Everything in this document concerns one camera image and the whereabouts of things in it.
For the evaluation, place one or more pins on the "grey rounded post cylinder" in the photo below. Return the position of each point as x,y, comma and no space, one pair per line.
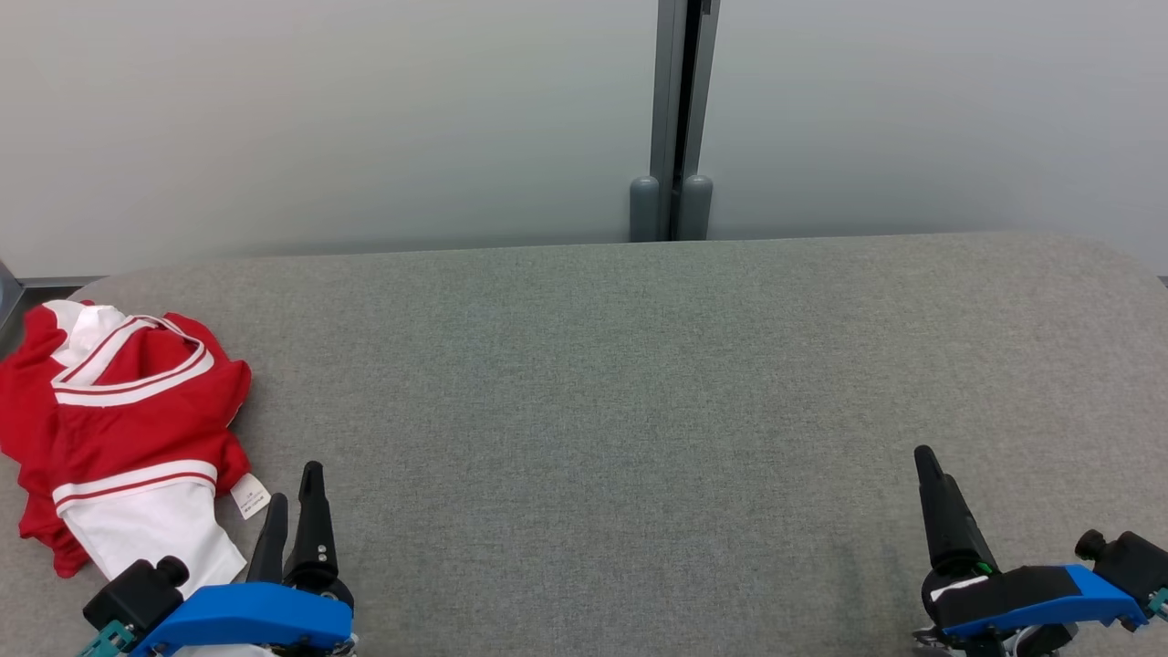
695,208
644,210

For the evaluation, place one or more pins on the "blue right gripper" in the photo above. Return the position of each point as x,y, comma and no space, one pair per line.
1013,602

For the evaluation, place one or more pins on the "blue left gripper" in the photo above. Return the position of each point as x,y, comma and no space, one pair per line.
246,616

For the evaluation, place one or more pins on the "red and white garment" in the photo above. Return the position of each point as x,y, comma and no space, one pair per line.
155,538

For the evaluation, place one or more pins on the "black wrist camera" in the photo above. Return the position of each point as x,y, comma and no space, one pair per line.
132,595
1131,558

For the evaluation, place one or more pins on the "teal left camera connector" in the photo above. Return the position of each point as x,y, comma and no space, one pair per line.
105,639

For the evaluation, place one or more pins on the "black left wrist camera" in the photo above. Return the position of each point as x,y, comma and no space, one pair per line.
132,595

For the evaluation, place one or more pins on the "teal camera connector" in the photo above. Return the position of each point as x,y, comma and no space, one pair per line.
1159,604
105,639

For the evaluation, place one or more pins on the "grey metal partition post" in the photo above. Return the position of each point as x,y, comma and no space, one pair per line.
668,91

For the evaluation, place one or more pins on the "red white Bulls jersey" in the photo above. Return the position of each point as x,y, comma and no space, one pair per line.
137,351

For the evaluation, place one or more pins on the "teal right camera connector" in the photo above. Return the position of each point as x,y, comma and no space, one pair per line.
1159,604

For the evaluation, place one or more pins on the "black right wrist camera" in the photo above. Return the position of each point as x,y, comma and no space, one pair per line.
1131,558

